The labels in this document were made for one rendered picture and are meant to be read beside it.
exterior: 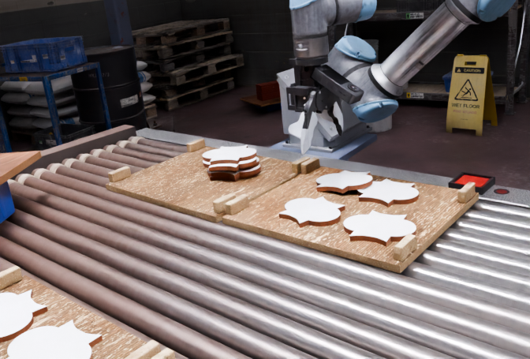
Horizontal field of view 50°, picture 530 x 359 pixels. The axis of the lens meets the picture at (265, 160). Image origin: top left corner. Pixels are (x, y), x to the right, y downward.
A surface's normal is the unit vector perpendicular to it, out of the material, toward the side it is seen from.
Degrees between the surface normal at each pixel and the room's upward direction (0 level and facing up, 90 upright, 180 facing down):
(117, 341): 0
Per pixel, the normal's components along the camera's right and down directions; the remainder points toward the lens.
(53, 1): 0.81, 0.11
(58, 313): -0.10, -0.94
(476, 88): -0.64, 0.06
